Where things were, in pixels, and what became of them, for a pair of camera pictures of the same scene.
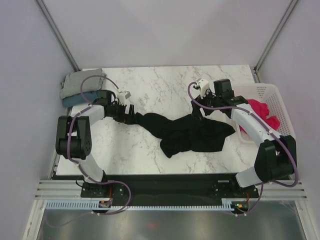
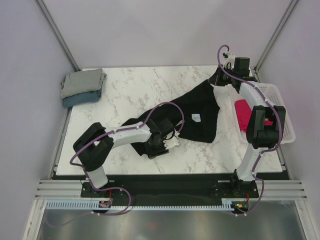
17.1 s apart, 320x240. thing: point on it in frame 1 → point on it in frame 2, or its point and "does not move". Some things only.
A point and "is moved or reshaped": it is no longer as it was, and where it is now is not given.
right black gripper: [195, 110] → [216, 79]
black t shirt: [180, 134] is moved or reshaped
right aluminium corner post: [254, 69] does not move
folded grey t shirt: [71, 83] does not move
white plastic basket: [270, 94] does not move
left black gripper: [129, 119] → [152, 154]
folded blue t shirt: [77, 99] does not move
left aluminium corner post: [58, 34] does not move
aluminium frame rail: [72, 189] does not move
